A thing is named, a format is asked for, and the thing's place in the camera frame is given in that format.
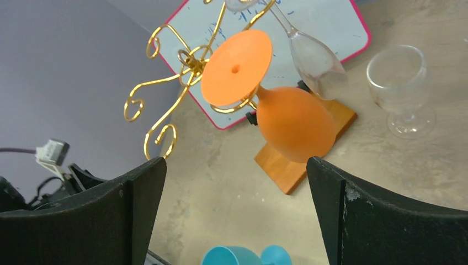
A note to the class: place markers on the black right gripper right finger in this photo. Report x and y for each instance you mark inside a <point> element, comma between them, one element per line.
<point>363,223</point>

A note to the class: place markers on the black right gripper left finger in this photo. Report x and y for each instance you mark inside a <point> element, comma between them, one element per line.
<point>110,223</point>

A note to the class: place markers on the blue plastic wine glass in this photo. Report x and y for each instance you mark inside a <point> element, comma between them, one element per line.
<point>236,255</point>

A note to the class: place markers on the orange plastic wine glass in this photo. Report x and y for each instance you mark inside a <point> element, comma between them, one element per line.
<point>291,120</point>

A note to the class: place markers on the clear wine glass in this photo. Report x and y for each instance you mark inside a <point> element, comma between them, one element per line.
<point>297,56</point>

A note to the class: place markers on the pink framed whiteboard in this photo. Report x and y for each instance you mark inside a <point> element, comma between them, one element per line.
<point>197,29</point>

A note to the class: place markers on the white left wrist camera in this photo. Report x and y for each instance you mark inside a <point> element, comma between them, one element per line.
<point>52,155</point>

